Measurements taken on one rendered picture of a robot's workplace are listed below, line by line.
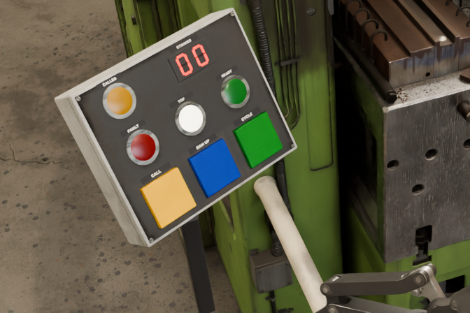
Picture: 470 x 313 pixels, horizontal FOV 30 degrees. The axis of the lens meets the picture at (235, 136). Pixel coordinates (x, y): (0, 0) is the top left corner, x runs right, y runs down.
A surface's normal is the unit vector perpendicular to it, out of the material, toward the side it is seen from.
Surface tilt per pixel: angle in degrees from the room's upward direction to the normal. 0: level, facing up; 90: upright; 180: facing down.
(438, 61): 90
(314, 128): 90
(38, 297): 0
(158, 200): 60
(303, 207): 90
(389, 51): 0
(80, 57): 0
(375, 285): 65
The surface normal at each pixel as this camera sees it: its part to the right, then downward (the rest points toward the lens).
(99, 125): 0.51, -0.02
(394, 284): -0.54, 0.19
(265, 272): 0.27, 0.58
